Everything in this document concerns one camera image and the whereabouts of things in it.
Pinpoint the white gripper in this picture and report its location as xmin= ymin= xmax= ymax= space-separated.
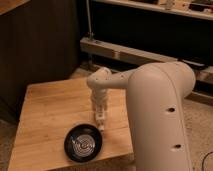
xmin=91 ymin=89 xmax=108 ymax=113

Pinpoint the white plastic bottle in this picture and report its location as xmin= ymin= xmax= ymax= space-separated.
xmin=95 ymin=108 xmax=107 ymax=131

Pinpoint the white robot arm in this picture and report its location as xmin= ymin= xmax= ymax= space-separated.
xmin=87 ymin=62 xmax=195 ymax=171

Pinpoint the black ceramic bowl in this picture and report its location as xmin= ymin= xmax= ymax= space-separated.
xmin=64 ymin=124 xmax=102 ymax=163

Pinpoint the light wooden table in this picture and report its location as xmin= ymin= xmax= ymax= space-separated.
xmin=8 ymin=78 xmax=133 ymax=171

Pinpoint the vertical metal pole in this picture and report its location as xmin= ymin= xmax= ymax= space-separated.
xmin=86 ymin=0 xmax=94 ymax=41

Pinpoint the wooden shelf with items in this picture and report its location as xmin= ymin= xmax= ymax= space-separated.
xmin=94 ymin=0 xmax=213 ymax=21

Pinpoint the metal beam rail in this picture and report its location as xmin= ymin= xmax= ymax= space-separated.
xmin=80 ymin=37 xmax=213 ymax=84

